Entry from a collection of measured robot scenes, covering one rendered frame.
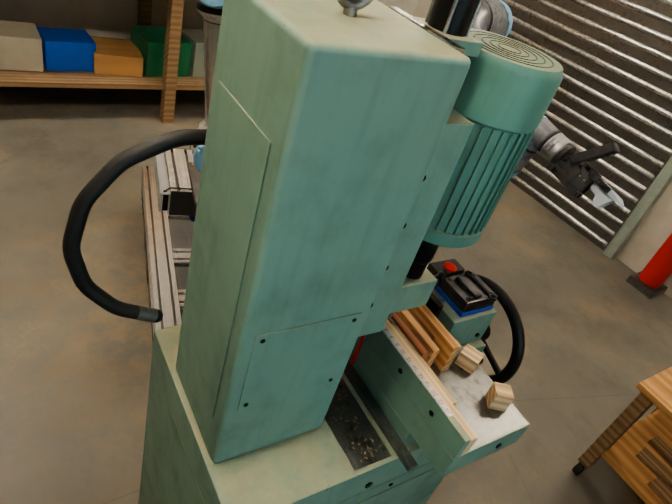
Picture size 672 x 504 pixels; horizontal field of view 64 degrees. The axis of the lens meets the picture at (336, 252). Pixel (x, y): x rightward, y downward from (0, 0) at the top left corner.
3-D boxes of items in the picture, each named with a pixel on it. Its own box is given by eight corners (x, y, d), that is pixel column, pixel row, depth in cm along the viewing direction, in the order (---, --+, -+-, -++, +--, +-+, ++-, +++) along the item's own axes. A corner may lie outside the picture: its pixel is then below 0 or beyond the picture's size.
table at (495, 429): (547, 429, 112) (562, 411, 109) (441, 479, 96) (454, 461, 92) (390, 250, 149) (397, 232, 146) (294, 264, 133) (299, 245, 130)
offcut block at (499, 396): (501, 398, 107) (511, 385, 105) (504, 412, 104) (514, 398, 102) (484, 394, 107) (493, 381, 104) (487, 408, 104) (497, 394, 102)
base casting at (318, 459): (467, 447, 119) (485, 423, 114) (223, 557, 88) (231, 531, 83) (364, 309, 147) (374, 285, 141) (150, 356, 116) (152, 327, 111)
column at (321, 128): (323, 429, 102) (479, 61, 61) (211, 469, 90) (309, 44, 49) (275, 344, 116) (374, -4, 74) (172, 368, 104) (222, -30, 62)
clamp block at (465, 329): (482, 340, 124) (499, 313, 119) (439, 353, 117) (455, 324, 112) (443, 297, 134) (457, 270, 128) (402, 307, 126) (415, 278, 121)
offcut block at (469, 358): (454, 363, 112) (460, 352, 110) (461, 354, 114) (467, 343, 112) (471, 374, 110) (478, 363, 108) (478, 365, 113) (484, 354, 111)
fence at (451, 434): (459, 457, 93) (472, 439, 90) (452, 460, 92) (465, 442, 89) (305, 245, 130) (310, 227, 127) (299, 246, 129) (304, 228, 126)
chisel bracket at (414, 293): (423, 311, 109) (438, 280, 104) (368, 324, 101) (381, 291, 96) (403, 287, 113) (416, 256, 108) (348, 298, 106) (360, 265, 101)
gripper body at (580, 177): (580, 200, 145) (550, 169, 150) (607, 178, 142) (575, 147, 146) (574, 197, 139) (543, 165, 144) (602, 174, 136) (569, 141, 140)
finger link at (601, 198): (607, 220, 138) (582, 194, 142) (627, 204, 135) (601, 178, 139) (605, 219, 135) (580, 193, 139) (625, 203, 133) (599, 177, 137)
